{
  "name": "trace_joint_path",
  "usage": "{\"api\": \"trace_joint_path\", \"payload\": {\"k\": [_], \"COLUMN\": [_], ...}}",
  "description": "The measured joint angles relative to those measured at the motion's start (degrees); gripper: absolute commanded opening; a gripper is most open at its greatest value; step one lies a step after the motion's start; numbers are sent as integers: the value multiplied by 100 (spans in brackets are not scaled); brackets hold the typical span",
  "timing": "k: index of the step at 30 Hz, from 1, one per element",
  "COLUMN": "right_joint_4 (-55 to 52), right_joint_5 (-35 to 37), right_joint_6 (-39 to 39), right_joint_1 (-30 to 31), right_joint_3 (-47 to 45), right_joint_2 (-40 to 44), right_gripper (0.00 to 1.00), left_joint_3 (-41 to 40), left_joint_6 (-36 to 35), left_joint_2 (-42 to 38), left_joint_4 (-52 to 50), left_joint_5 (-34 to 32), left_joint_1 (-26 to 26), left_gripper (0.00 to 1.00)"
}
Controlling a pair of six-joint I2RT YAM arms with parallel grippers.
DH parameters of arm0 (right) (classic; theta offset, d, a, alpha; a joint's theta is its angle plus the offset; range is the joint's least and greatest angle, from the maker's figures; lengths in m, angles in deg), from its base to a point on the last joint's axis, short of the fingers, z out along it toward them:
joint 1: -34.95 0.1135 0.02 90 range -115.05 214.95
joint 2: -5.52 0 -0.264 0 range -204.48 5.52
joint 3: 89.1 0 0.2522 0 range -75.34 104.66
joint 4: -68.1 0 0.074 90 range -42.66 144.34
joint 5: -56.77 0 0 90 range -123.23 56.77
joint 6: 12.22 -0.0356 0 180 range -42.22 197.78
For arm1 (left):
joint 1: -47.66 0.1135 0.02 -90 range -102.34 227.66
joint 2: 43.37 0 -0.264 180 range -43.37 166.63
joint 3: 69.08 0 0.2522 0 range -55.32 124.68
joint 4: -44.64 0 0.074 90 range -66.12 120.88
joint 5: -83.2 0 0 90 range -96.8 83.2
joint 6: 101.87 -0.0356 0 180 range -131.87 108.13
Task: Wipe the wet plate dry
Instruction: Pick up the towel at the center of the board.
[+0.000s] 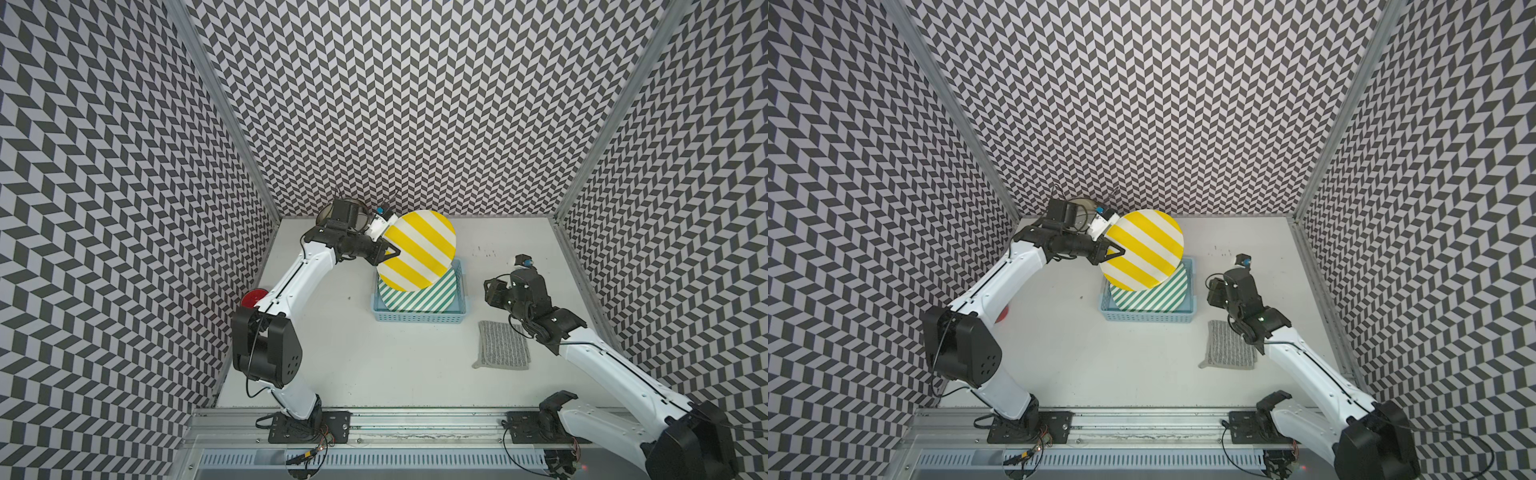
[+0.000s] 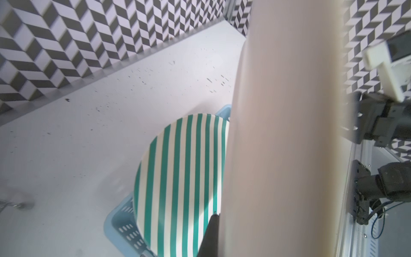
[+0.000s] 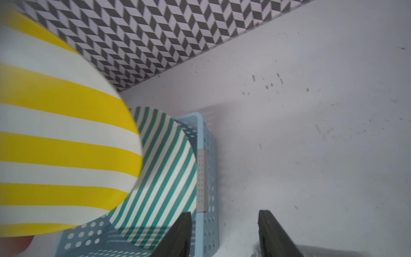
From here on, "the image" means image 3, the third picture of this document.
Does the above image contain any green white striped plate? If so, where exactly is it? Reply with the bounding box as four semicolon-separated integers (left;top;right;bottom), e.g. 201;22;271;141
108;107;197;250

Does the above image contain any yellow white striped plate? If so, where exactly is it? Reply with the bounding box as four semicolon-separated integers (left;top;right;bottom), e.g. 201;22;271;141
1;4;142;237

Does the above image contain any light blue plastic basket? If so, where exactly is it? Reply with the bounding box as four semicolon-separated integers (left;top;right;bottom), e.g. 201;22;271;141
56;112;219;257

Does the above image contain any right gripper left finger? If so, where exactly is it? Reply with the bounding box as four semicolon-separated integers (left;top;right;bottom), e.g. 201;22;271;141
150;212;192;257

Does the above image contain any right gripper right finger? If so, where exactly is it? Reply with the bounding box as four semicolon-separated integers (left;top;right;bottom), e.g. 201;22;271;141
258;210;303;257

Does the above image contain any red plastic cup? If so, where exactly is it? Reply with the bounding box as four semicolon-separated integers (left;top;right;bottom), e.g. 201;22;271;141
1;236;34;257

